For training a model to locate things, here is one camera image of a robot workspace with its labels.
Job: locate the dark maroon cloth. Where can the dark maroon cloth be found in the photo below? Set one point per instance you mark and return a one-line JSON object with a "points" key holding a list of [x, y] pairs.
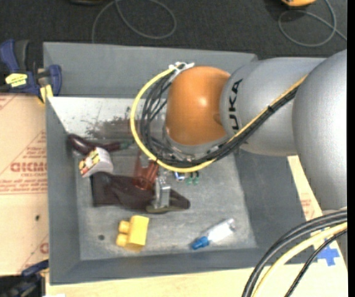
{"points": [[118, 193]]}

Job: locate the grey metal bin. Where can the grey metal bin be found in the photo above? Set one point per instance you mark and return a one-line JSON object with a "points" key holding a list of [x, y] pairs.
{"points": [[195, 227]]}

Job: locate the white tube with blue cap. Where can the white tube with blue cap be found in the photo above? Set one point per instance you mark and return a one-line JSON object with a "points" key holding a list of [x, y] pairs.
{"points": [[219, 231]]}

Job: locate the white box red yellow print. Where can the white box red yellow print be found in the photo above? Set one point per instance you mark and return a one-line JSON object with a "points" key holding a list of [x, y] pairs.
{"points": [[98, 162]]}

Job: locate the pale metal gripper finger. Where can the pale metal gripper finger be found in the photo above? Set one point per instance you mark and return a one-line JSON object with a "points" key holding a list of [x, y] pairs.
{"points": [[158, 193], [165, 193]]}

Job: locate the yellow toy block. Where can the yellow toy block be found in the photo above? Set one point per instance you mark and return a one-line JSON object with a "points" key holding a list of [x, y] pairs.
{"points": [[135, 232]]}

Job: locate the clear red plastic cup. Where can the clear red plastic cup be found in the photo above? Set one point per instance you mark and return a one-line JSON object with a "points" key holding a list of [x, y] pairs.
{"points": [[144, 173]]}

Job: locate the brown cardboard board red print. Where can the brown cardboard board red print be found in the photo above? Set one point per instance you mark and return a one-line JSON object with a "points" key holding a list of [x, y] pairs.
{"points": [[16, 215]]}

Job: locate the olive green flat object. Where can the olive green flat object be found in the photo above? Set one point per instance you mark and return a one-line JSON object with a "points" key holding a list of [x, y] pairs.
{"points": [[157, 209]]}

